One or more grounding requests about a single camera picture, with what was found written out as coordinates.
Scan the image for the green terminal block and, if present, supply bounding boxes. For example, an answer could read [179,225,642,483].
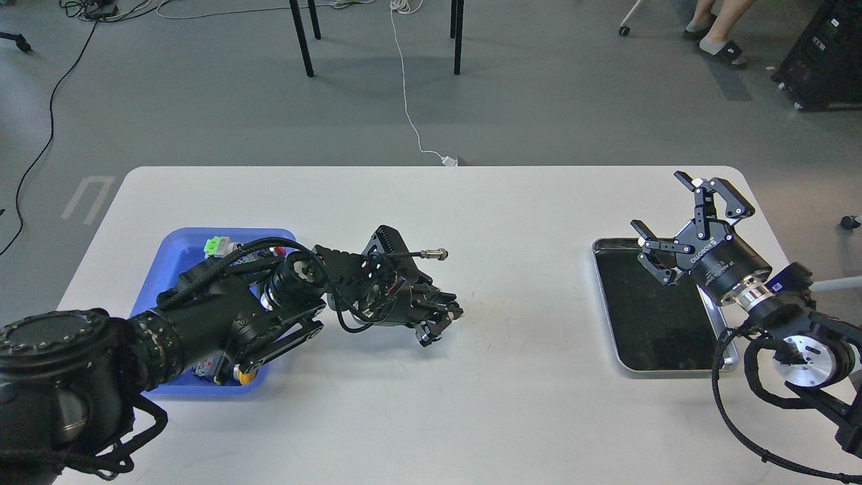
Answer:
[203,236,224,258]

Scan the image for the silver metal tray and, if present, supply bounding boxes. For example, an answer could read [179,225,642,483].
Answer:
[591,238,727,379]

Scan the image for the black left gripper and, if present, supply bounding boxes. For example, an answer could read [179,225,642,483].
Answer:
[357,278,464,347]

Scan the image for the black equipment case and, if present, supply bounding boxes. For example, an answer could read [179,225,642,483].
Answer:
[772,1,861,112]

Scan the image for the person's feet in slippers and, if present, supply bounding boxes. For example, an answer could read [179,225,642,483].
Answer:
[682,1,754,69]

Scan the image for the yellow push button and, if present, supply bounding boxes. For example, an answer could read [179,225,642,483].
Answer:
[195,360,259,387]

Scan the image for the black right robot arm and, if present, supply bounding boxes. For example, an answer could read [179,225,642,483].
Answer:
[631,171,861,484]

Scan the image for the black table legs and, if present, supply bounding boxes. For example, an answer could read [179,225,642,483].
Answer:
[288,0,465,77]

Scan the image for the black cable on floor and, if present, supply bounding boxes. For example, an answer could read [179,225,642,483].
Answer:
[0,0,162,255]

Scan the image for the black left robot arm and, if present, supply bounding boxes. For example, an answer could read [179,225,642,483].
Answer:
[1,225,464,484]

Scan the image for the white cable on floor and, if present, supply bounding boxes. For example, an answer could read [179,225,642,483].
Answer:
[389,0,459,166]

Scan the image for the white chair base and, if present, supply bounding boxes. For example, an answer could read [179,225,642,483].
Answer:
[617,0,643,38]

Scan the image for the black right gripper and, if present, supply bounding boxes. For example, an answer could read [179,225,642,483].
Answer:
[630,170,772,306]

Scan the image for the blue plastic tray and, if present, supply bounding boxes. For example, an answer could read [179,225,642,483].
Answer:
[131,227,295,399]

